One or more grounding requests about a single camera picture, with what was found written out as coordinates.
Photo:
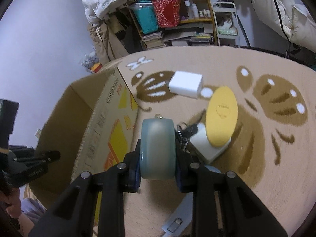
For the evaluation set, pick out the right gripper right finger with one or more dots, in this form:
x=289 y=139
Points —
x=223 y=205

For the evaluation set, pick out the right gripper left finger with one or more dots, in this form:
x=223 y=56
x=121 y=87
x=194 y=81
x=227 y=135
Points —
x=73 y=213

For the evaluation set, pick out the light blue gadget with strap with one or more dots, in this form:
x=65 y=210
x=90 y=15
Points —
x=180 y=219

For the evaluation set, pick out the white square box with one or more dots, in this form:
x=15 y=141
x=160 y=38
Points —
x=205 y=150

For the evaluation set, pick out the key bunch with card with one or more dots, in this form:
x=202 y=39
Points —
x=184 y=134

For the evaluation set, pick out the brown cardboard box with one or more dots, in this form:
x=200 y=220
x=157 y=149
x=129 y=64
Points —
x=92 y=126

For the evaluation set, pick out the blue cartoon earphone case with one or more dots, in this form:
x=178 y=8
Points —
x=157 y=149

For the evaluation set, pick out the yellow oval board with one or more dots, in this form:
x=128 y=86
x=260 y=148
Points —
x=221 y=116

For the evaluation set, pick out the white power adapter cube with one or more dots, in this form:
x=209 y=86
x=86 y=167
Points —
x=186 y=84

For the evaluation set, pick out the person's hand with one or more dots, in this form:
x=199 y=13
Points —
x=13 y=203

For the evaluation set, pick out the beige patterned round rug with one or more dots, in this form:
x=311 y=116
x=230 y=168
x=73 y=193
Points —
x=264 y=104

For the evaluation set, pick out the beige hanging trousers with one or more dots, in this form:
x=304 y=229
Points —
x=107 y=36

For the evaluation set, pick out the stack of books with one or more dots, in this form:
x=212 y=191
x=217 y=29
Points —
x=153 y=40

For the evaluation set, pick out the white utility cart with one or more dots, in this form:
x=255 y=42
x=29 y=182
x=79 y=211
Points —
x=226 y=25

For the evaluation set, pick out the wooden bookshelf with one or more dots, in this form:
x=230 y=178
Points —
x=196 y=26

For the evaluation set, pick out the teal plastic storage bin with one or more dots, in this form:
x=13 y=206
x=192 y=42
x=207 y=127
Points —
x=145 y=14

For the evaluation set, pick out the red patterned bag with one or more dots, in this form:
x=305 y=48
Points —
x=167 y=12

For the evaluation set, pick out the cream bedding duvet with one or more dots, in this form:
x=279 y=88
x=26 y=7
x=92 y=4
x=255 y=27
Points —
x=289 y=19

